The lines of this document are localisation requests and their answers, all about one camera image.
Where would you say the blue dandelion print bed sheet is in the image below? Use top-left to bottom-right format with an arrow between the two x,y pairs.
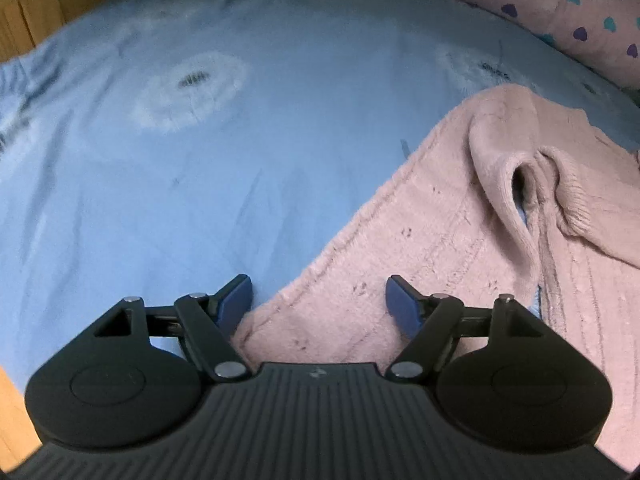
0,0 -> 640,392

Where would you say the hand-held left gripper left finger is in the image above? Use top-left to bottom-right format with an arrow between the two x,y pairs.
92,274 -> 253,381

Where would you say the wooden bed frame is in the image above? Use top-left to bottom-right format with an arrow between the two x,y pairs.
0,0 -> 103,63

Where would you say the pink pillow with hearts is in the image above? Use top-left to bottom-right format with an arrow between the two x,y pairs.
371,0 -> 640,89

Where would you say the pink knit sweater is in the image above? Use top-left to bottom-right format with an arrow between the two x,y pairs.
232,84 -> 640,472

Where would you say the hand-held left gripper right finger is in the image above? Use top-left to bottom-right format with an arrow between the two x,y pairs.
385,274 -> 547,381

